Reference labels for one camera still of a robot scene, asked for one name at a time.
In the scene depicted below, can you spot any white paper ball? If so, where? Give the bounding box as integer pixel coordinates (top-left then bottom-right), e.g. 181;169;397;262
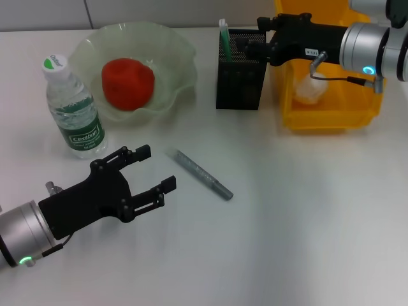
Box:
293;71;329;105

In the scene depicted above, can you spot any grey marker pen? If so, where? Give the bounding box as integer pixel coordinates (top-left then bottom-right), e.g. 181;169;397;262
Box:
167;149;234;201

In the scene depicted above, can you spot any clear green-label water bottle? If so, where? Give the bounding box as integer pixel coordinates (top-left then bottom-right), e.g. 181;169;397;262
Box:
41;54;108;159

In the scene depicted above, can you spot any black mesh pen holder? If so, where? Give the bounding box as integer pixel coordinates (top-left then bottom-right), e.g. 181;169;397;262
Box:
215;28;267;110

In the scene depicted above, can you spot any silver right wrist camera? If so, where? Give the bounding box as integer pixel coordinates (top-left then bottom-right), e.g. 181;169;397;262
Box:
349;0;408;29

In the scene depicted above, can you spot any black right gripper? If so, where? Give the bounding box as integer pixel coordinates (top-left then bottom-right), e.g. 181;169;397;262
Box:
237;12;349;68

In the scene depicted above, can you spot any green wavy glass fruit plate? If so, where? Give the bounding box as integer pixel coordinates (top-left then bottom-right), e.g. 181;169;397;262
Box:
68;21;198;129

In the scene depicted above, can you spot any right arm connector cable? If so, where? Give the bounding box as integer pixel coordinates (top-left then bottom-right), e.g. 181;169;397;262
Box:
309;50;383;94

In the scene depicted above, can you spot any arm connector cable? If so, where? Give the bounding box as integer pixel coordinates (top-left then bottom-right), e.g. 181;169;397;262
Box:
309;50;383;94
41;180;74;258

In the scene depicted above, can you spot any yellow plastic bin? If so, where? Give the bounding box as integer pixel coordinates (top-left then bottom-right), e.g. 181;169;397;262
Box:
275;0;385;133

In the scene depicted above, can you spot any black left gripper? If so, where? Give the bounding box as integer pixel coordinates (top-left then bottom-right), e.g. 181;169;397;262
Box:
37;143;177;241

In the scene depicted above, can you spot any left arm connector cable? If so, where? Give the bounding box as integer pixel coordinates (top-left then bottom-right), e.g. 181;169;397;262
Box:
41;180;74;258

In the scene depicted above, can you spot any red tomato-like ball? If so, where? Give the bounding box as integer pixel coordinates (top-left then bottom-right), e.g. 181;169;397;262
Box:
101;57;156;112

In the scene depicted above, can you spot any green utility knife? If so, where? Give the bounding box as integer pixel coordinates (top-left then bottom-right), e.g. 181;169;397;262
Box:
218;18;233;61

